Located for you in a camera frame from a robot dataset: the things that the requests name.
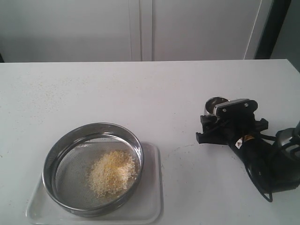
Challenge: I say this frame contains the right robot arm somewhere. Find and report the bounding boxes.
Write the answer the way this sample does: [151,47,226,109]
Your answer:
[196,97,300,194]

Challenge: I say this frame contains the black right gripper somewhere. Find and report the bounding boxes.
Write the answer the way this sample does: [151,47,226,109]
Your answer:
[196,98,277,169]

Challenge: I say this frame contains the stainless steel cup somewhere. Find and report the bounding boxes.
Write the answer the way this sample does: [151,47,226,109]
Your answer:
[204,97,229,116]

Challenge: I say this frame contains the yellow and white grain pile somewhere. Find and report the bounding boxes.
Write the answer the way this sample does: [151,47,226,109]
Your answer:
[88,150,136,197]

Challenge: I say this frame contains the white cabinet doors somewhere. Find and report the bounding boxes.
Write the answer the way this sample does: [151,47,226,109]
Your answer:
[0,0,273,62]

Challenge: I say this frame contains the round steel mesh sieve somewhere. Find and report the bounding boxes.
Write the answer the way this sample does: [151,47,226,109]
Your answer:
[42,123,144,217]

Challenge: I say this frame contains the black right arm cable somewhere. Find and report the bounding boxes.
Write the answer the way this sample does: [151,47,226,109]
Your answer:
[243,133,300,203]

